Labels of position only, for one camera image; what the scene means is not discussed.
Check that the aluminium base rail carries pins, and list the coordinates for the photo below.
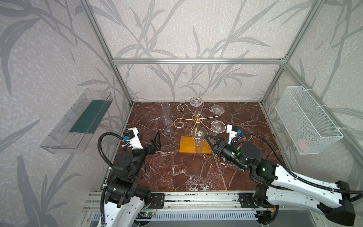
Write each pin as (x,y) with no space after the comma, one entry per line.
(198,201)

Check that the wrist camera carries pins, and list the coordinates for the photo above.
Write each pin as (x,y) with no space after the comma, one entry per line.
(131,139)
(234,134)

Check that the pink object in basket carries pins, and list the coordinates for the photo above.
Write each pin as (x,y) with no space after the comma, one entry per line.
(303,145)

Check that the gold wire glass rack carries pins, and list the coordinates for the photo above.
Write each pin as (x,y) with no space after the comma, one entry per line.
(198,120)

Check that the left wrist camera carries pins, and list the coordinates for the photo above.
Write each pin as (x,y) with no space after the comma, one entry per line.
(131,139)

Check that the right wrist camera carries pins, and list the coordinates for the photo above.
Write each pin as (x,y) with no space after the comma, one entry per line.
(234,134)

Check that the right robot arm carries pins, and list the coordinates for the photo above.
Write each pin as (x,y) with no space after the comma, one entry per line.
(279,186)

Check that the clear plastic wall shelf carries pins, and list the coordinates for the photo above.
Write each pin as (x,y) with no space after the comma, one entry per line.
(74,131)

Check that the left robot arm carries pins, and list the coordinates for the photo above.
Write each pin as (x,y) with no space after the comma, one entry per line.
(122,198)

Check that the wine glass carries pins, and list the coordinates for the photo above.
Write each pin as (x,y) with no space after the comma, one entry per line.
(168,130)
(165,111)
(217,110)
(199,133)
(196,102)
(217,126)

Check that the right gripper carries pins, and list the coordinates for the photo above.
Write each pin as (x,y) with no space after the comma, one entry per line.
(217,144)

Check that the white wire mesh basket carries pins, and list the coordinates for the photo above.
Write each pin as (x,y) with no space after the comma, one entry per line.
(304,118)

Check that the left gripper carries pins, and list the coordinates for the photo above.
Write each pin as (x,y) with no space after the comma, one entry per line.
(149,147)

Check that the green circuit board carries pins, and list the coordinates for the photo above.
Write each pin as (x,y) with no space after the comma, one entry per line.
(146,214)

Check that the yellow wooden rack base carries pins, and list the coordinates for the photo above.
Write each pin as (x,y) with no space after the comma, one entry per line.
(188,145)

